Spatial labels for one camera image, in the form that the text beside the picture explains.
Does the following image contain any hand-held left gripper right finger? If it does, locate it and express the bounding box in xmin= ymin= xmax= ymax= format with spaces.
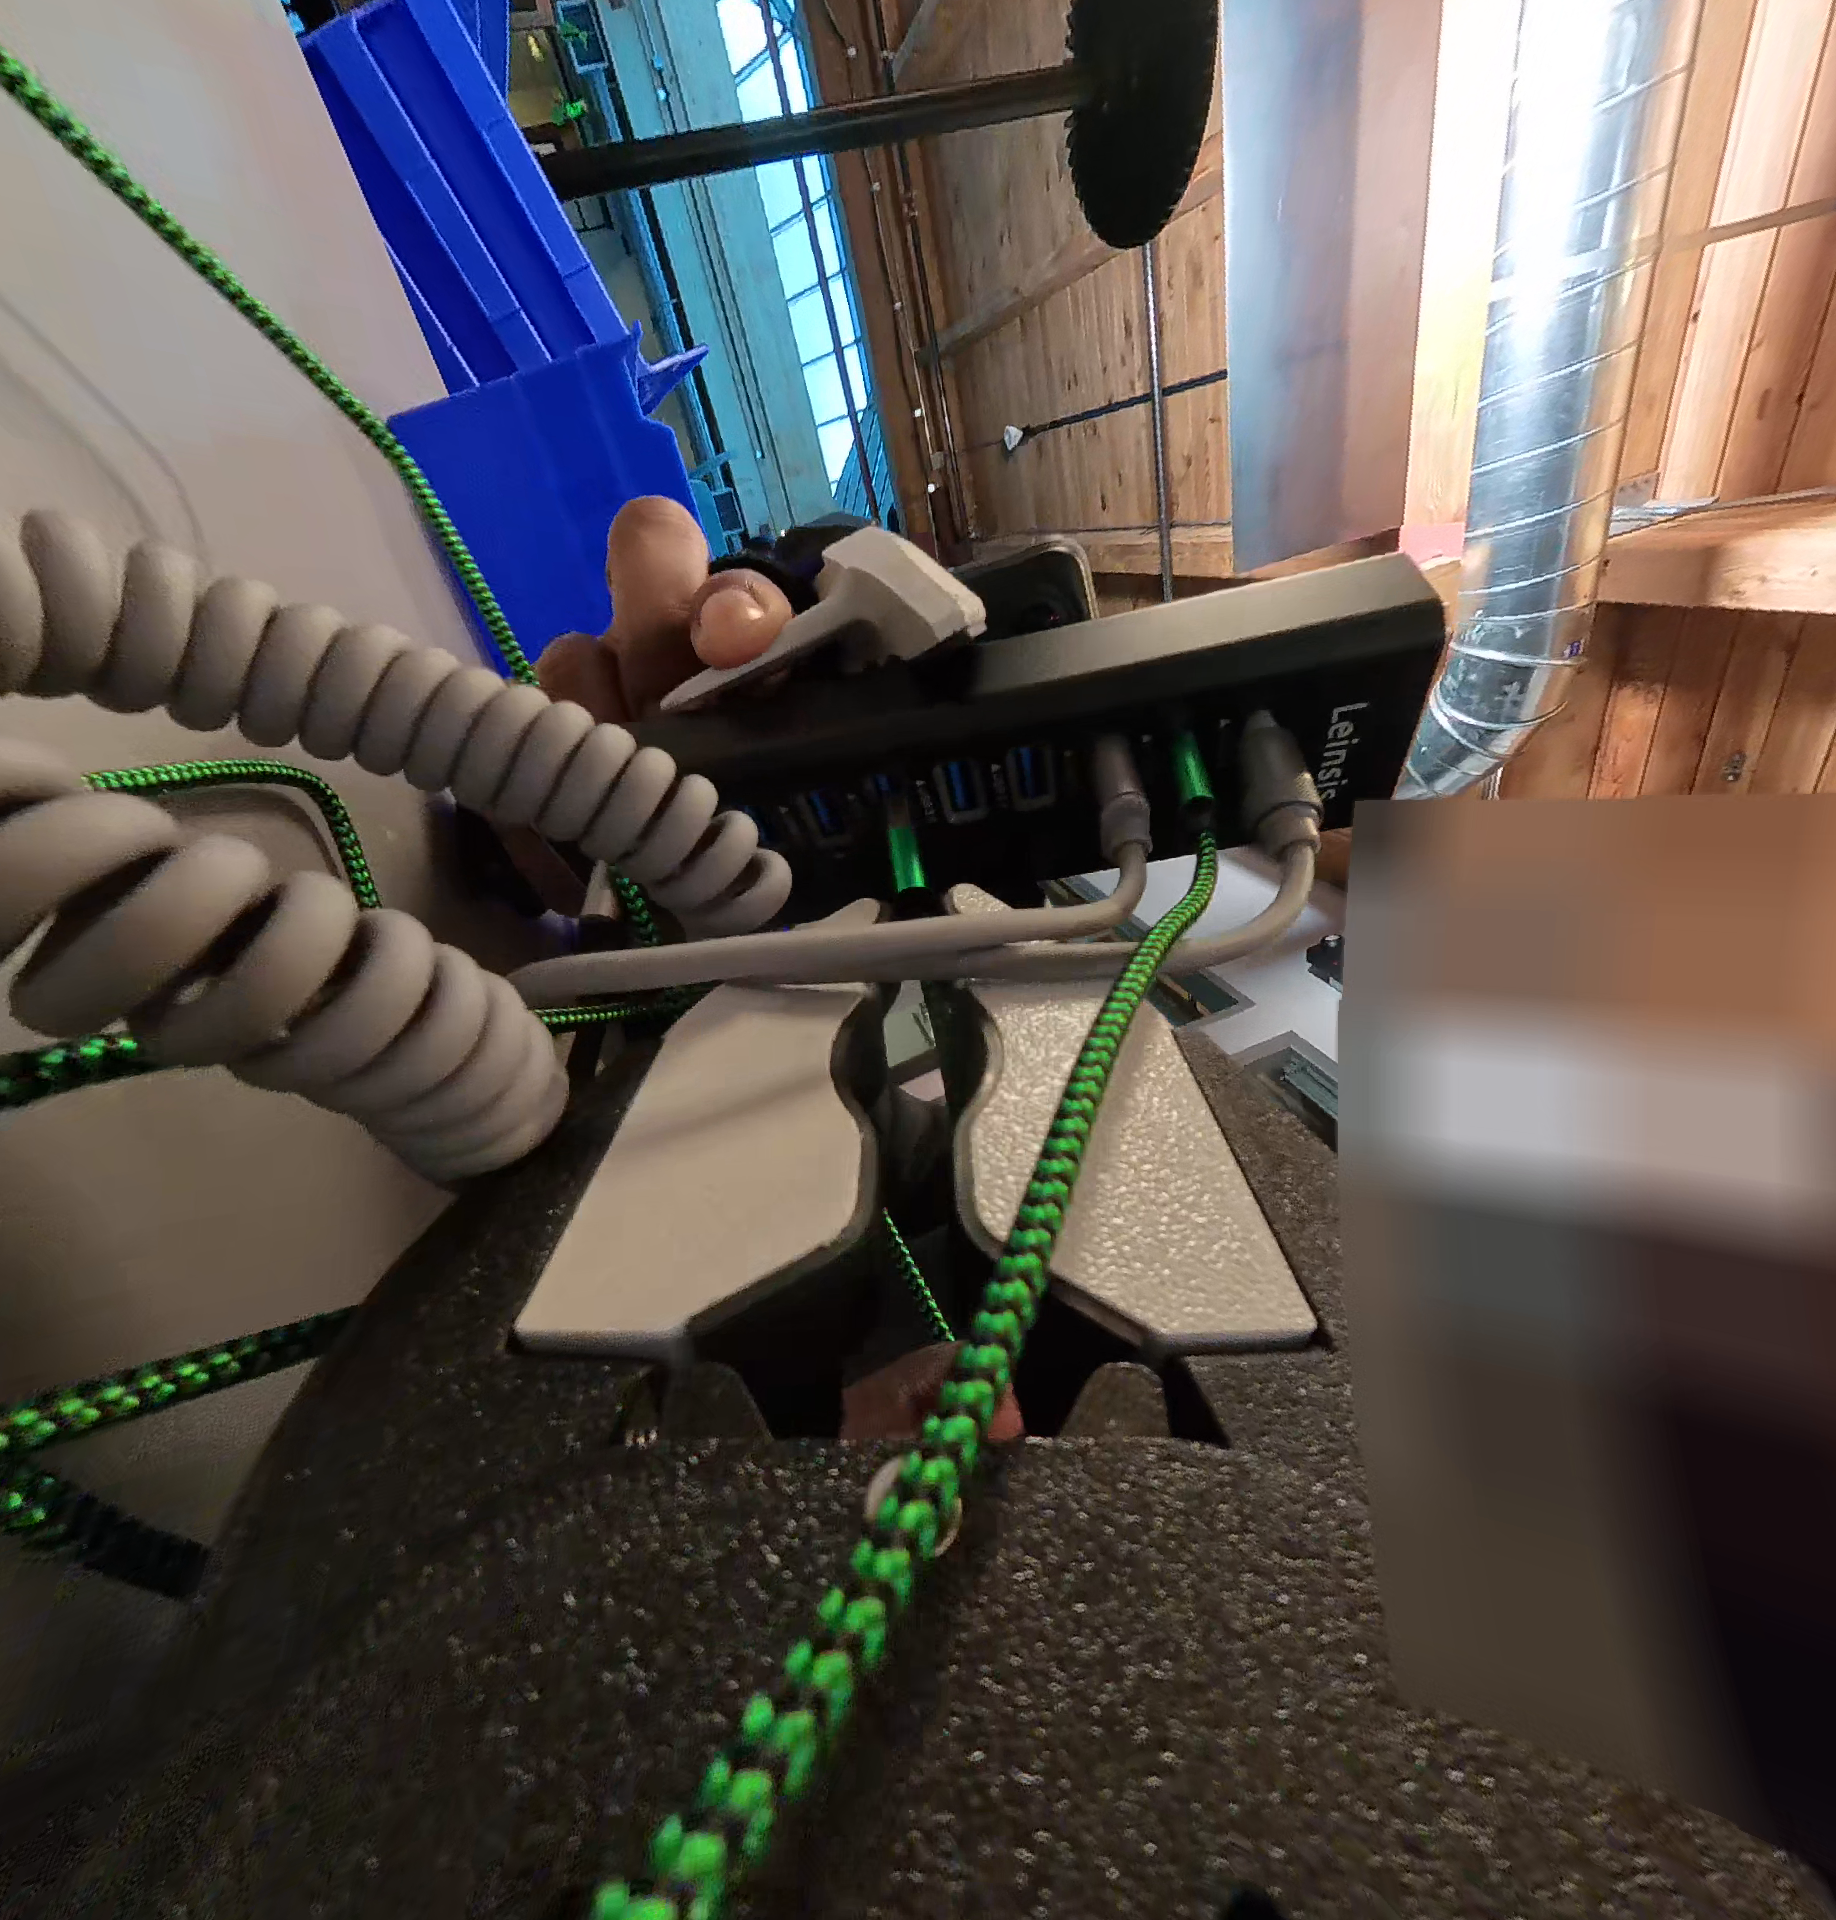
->
xmin=948 ymin=883 xmax=1321 ymax=1368

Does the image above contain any silver air duct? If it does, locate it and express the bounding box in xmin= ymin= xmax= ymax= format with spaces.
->
xmin=1397 ymin=0 xmax=1676 ymax=804

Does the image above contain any grey desk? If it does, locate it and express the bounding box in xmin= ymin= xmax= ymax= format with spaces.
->
xmin=0 ymin=0 xmax=620 ymax=1772

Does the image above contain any large black USB hub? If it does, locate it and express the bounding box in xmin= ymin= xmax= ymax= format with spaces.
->
xmin=625 ymin=552 xmax=1450 ymax=925

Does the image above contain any blue plastic bin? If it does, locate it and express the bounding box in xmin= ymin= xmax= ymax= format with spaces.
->
xmin=299 ymin=0 xmax=635 ymax=391
xmin=382 ymin=322 xmax=709 ymax=691

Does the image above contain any grey cable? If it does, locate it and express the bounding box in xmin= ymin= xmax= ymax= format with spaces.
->
xmin=0 ymin=510 xmax=1325 ymax=1186

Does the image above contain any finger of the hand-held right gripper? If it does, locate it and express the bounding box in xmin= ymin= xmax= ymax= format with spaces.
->
xmin=659 ymin=528 xmax=991 ymax=715

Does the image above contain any green braided cable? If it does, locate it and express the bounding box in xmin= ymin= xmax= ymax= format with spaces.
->
xmin=0 ymin=0 xmax=1219 ymax=1920

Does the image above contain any black floor lamp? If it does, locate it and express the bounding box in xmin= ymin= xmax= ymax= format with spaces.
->
xmin=539 ymin=0 xmax=1223 ymax=250

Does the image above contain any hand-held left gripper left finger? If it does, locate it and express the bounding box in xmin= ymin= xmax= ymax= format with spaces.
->
xmin=510 ymin=901 xmax=885 ymax=1363

